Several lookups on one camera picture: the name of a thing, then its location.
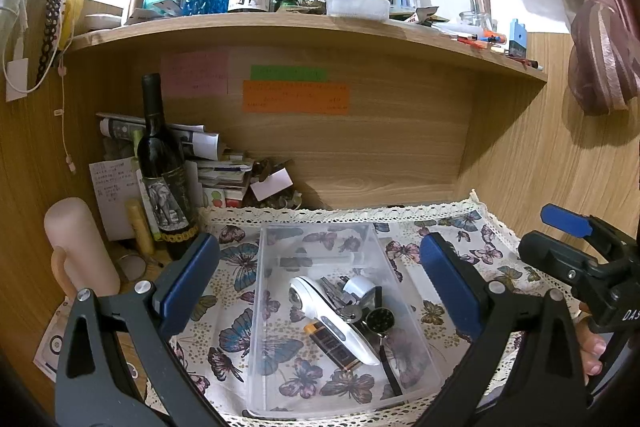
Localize brown dried flowers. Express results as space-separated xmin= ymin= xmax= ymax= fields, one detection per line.
xmin=251 ymin=158 xmax=304 ymax=210

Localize printed paper sheet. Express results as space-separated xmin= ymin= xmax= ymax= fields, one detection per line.
xmin=32 ymin=301 xmax=67 ymax=384

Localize butterfly print tablecloth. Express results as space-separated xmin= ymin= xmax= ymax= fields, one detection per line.
xmin=166 ymin=189 xmax=547 ymax=427

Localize brown cardboard tube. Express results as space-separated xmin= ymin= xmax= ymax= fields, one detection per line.
xmin=124 ymin=0 xmax=151 ymax=26

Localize white card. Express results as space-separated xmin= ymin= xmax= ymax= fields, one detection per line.
xmin=249 ymin=169 xmax=294 ymax=203

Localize white hanging tag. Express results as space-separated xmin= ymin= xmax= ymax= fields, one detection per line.
xmin=4 ymin=59 xmax=30 ymax=103

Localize clear plastic container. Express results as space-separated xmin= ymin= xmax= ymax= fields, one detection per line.
xmin=245 ymin=222 xmax=443 ymax=420

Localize brown battery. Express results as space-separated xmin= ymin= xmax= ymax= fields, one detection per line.
xmin=303 ymin=322 xmax=362 ymax=371

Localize bunch of metal keys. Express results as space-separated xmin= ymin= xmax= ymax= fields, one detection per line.
xmin=319 ymin=276 xmax=362 ymax=310

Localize black lace headband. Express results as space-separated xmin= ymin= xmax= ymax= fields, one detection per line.
xmin=34 ymin=0 xmax=64 ymax=91

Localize silver round tape measure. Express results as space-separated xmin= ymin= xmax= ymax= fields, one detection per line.
xmin=345 ymin=274 xmax=384 ymax=309

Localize striped curtain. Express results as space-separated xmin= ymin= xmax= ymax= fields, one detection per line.
xmin=481 ymin=0 xmax=640 ymax=116

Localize beige hanging cord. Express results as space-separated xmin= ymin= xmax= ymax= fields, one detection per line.
xmin=54 ymin=51 xmax=77 ymax=174

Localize white handwritten paper note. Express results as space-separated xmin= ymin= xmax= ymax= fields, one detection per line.
xmin=88 ymin=158 xmax=144 ymax=242

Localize black round item with strap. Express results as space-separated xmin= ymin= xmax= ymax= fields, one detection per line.
xmin=364 ymin=307 xmax=404 ymax=397

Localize orange sticky note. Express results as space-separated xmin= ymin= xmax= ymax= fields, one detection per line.
xmin=242 ymin=80 xmax=350 ymax=114

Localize clear lidded plastic box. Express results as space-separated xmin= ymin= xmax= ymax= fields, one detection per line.
xmin=326 ymin=0 xmax=390 ymax=20

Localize person's right hand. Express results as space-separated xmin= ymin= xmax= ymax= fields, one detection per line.
xmin=575 ymin=301 xmax=614 ymax=390

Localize green sticky note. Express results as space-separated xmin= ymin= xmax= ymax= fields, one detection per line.
xmin=250 ymin=65 xmax=327 ymax=82

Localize pile of papers and boxes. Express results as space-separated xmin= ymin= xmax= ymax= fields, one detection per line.
xmin=95 ymin=111 xmax=257 ymax=208

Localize wooden shelf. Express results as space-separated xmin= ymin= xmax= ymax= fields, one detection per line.
xmin=64 ymin=11 xmax=549 ymax=84

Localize blue plastic holder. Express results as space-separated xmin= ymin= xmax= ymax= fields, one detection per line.
xmin=508 ymin=19 xmax=529 ymax=58

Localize yellow stick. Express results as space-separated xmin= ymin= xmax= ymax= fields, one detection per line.
xmin=124 ymin=199 xmax=156 ymax=256

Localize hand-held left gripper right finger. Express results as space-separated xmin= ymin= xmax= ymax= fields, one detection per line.
xmin=419 ymin=231 xmax=588 ymax=427

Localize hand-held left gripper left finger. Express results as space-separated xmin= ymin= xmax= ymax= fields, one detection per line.
xmin=54 ymin=232 xmax=227 ymax=427

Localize dark wine bottle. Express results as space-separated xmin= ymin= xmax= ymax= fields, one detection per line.
xmin=136 ymin=73 xmax=202 ymax=261

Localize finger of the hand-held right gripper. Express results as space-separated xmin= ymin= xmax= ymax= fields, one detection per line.
xmin=541 ymin=203 xmax=622 ymax=254
xmin=517 ymin=230 xmax=609 ymax=309

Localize pink sticky note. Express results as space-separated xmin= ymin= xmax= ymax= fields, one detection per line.
xmin=160 ymin=50 xmax=230 ymax=97

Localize pale pink mug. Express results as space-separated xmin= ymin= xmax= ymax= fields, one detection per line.
xmin=43 ymin=197 xmax=122 ymax=299

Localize white handheld device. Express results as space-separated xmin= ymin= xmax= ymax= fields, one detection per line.
xmin=289 ymin=275 xmax=382 ymax=366

